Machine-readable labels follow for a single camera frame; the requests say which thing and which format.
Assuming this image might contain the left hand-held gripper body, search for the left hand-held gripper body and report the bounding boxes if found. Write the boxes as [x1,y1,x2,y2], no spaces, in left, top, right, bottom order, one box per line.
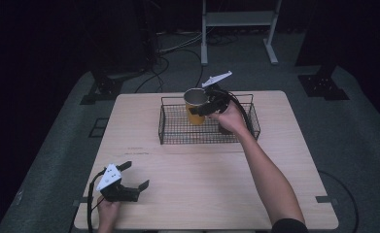
[95,163,141,203]

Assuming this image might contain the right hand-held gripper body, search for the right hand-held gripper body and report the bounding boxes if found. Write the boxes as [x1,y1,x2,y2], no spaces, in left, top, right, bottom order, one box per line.
[201,70,234,115]

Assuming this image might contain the orange cup with metal inside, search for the orange cup with metal inside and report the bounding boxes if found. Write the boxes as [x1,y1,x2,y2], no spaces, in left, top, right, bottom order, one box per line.
[183,87,211,126]

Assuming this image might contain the black wire basket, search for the black wire basket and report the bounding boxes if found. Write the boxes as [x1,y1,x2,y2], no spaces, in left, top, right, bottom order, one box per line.
[157,93,261,146]

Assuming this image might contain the person's left hand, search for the person's left hand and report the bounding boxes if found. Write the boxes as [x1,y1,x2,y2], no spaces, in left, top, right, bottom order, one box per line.
[95,195,122,233]

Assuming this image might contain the person's right hand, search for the person's right hand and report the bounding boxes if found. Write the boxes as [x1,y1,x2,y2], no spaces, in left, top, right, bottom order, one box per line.
[208,101,249,136]

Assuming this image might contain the grey tape strip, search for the grey tape strip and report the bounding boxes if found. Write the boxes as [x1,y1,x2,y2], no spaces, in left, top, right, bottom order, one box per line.
[72,196,91,208]
[315,195,338,206]

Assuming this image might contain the black stand base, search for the black stand base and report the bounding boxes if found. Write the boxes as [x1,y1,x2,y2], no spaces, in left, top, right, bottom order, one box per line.
[296,62,351,101]
[80,69,147,106]

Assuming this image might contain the white metal stand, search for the white metal stand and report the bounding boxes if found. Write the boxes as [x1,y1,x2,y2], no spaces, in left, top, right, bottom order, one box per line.
[200,0,283,67]

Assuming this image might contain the dark equipment rack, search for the dark equipment rack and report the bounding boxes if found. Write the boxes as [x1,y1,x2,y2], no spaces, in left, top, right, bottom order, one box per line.
[89,0,161,77]

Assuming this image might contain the person's black sleeve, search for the person's black sleeve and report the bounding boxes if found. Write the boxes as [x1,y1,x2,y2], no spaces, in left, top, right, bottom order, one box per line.
[270,217,310,233]

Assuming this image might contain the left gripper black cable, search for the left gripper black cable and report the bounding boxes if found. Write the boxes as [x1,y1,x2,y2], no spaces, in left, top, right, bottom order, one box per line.
[86,167,108,233]

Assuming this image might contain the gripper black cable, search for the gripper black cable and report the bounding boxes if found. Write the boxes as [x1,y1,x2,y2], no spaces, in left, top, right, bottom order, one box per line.
[225,91,361,233]
[86,167,108,233]

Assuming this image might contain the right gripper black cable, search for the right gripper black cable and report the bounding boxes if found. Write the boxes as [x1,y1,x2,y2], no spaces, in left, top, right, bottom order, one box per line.
[225,91,361,233]

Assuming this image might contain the black floor cable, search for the black floor cable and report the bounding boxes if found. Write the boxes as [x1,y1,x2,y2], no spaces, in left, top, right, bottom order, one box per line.
[157,48,205,93]
[133,56,171,95]

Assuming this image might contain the grey floor cables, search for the grey floor cables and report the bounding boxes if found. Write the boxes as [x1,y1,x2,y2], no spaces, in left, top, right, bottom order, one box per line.
[156,30,205,54]

